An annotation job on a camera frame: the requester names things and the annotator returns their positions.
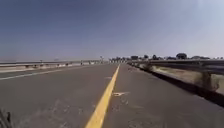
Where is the white painted line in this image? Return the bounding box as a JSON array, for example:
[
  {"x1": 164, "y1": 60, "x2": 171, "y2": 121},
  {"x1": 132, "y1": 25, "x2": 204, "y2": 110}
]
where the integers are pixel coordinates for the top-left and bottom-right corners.
[{"x1": 0, "y1": 65, "x2": 91, "y2": 81}]

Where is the grey asphalt road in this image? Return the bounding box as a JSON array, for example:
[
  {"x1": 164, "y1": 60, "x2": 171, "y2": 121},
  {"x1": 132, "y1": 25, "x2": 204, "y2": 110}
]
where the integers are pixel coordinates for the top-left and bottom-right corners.
[{"x1": 0, "y1": 62, "x2": 224, "y2": 128}]

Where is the pale concrete strip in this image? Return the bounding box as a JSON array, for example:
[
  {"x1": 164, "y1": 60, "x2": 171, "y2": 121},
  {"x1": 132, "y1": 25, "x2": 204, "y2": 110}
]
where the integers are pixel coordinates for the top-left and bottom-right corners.
[{"x1": 0, "y1": 63, "x2": 84, "y2": 74}]

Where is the building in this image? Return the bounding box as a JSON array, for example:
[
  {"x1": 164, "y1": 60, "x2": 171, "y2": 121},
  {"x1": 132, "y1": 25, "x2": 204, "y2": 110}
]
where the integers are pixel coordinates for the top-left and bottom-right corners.
[{"x1": 130, "y1": 55, "x2": 140, "y2": 61}]

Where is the metal guardrail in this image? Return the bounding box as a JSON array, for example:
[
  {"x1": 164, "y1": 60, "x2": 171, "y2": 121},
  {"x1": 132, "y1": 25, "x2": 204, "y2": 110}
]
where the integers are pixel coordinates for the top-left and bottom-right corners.
[
  {"x1": 128, "y1": 59, "x2": 224, "y2": 90},
  {"x1": 0, "y1": 59, "x2": 104, "y2": 70}
]

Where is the pale dirt strip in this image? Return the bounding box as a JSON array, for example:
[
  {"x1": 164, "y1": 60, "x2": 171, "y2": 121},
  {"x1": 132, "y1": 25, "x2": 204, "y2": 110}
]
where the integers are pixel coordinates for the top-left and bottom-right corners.
[{"x1": 139, "y1": 64, "x2": 224, "y2": 96}]

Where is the yellow painted line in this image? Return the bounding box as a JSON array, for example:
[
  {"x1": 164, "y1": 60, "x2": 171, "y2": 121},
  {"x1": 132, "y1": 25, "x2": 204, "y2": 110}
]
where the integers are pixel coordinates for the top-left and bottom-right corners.
[{"x1": 84, "y1": 63, "x2": 121, "y2": 128}]

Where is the row of trees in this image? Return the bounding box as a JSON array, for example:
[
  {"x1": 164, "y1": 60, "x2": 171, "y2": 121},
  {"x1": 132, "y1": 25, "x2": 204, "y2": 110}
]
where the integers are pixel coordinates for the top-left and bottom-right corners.
[{"x1": 109, "y1": 52, "x2": 224, "y2": 62}]

